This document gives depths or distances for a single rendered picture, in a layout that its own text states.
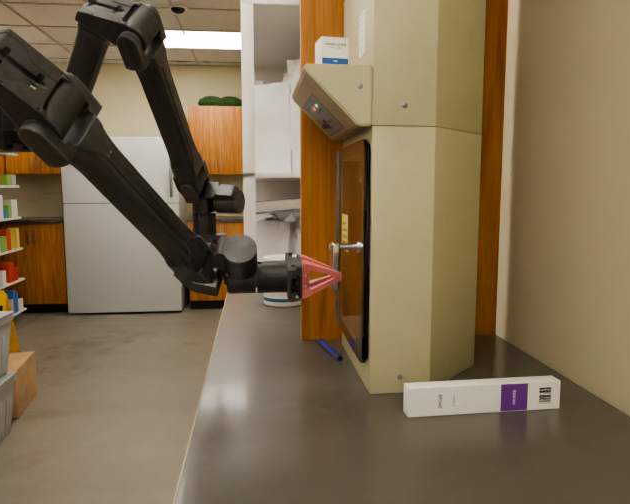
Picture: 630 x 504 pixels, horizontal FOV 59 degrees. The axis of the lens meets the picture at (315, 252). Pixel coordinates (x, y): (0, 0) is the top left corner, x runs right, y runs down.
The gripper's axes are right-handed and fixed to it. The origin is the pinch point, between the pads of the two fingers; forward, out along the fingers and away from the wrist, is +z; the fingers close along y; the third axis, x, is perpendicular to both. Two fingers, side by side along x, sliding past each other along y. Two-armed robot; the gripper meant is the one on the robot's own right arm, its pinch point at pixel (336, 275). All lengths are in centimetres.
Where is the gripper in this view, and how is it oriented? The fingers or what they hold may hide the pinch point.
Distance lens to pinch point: 103.0
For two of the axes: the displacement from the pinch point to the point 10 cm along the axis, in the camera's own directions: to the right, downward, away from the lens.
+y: -1.0, -2.7, 9.6
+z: 9.9, -0.2, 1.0
